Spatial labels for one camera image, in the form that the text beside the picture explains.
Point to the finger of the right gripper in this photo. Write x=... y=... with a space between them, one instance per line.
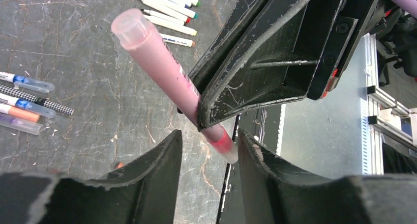
x=278 y=51

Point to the pink capped marker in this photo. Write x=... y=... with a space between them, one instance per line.
x=141 y=39

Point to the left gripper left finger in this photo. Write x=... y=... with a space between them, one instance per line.
x=143 y=191

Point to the brown capped white marker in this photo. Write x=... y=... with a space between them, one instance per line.
x=177 y=40

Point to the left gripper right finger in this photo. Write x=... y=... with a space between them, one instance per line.
x=302 y=197

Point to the teal capped white marker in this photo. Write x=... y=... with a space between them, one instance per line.
x=179 y=7

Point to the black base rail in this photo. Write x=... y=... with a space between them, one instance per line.
x=245 y=196

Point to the brown marker cap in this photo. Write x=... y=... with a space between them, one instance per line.
x=119 y=165

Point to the orange capped white marker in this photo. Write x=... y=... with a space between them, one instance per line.
x=19 y=113

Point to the checkered pen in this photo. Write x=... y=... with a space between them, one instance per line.
x=36 y=99

